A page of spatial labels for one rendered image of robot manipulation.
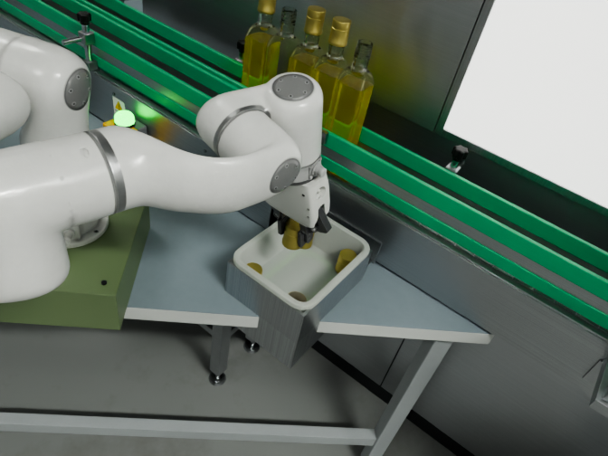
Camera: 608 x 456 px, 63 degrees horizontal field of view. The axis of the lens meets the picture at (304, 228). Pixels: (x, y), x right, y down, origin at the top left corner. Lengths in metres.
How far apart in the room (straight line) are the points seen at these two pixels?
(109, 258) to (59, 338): 0.99
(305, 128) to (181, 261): 0.46
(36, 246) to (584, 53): 0.83
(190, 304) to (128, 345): 0.89
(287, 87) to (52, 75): 0.31
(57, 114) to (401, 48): 0.64
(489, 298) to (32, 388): 1.34
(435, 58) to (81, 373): 1.36
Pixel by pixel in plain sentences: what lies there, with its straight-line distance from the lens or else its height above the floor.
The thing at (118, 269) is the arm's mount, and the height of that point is 0.84.
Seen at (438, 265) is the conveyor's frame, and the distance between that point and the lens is 0.98.
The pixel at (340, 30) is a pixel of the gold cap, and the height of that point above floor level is 1.15.
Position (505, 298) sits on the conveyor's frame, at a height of 0.85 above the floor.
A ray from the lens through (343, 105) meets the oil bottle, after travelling 0.97.
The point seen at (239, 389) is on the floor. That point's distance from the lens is 1.69.
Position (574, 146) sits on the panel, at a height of 1.07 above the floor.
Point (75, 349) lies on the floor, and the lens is 1.80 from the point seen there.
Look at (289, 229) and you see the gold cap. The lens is 0.80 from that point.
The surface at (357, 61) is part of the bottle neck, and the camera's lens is 0.95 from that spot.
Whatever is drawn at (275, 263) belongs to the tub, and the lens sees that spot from 0.96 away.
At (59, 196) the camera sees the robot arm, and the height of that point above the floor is 1.16.
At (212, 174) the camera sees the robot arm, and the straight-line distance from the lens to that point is 0.50.
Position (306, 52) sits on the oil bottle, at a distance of 1.00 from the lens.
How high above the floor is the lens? 1.46
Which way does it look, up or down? 41 degrees down
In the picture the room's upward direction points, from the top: 13 degrees clockwise
